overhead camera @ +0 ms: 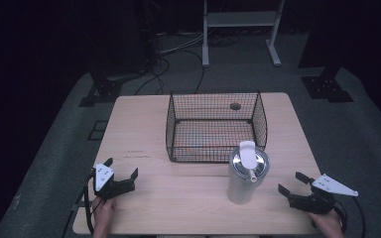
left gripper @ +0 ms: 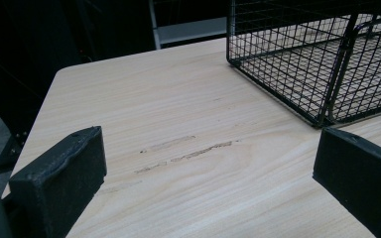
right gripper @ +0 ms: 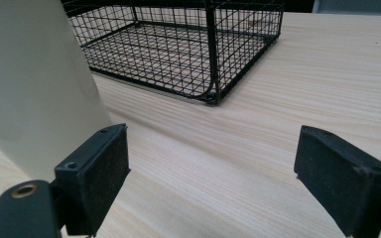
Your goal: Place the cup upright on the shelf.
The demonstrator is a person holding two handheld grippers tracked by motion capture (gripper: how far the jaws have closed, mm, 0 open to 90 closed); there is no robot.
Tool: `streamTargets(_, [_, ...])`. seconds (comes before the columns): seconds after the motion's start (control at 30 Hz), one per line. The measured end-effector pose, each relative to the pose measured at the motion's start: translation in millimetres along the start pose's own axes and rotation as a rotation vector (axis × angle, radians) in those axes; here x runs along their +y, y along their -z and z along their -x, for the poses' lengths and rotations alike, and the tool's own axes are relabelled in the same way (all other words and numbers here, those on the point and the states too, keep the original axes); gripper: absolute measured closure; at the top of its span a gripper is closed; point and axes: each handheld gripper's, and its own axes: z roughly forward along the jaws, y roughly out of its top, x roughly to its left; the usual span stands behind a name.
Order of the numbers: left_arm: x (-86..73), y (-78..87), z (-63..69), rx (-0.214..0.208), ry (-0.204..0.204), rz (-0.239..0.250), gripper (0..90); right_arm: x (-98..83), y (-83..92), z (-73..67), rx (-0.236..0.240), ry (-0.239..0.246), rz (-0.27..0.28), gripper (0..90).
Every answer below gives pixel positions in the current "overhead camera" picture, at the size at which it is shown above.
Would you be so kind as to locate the person's left hand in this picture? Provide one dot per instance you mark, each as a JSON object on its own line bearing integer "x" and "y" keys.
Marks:
{"x": 103, "y": 214}

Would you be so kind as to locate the white metal stand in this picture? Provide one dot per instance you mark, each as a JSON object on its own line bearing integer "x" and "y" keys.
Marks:
{"x": 241, "y": 19}

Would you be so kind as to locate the person's right hand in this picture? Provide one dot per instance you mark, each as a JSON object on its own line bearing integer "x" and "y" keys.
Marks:
{"x": 329, "y": 226}

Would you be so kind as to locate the silver tumbler with white lid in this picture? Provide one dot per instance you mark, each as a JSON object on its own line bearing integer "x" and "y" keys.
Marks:
{"x": 241, "y": 185}

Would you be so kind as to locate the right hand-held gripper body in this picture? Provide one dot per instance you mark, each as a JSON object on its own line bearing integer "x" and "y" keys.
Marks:
{"x": 314, "y": 201}

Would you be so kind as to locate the dark round disc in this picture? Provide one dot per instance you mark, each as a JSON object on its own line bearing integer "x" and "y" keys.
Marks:
{"x": 235, "y": 106}

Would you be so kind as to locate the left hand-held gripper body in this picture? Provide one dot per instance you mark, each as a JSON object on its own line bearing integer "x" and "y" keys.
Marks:
{"x": 104, "y": 177}

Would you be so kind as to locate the black stand base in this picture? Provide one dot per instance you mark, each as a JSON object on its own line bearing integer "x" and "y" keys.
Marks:
{"x": 325, "y": 87}
{"x": 104, "y": 89}

